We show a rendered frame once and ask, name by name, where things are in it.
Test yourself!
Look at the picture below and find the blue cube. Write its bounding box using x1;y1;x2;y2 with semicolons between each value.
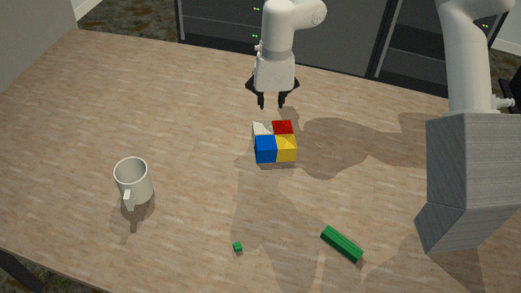
254;134;278;164

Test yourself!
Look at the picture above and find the yellow cube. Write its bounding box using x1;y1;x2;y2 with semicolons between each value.
274;133;297;162

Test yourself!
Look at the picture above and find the red cube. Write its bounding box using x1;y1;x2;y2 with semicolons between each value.
272;120;294;134

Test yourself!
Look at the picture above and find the small green cube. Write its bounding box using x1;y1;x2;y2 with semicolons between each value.
233;241;243;252

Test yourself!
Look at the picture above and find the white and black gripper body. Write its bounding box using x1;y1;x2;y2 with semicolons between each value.
253;51;295;92

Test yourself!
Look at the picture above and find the beige mug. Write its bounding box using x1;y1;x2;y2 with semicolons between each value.
113;157;154;212

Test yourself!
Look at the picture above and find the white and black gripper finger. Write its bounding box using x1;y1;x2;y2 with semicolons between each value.
278;77;300;109
245;75;264;110

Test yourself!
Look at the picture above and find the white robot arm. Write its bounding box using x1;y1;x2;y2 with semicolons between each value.
254;0;515;117

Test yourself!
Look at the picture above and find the green rectangular bar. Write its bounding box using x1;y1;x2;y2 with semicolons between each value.
320;225;364;264

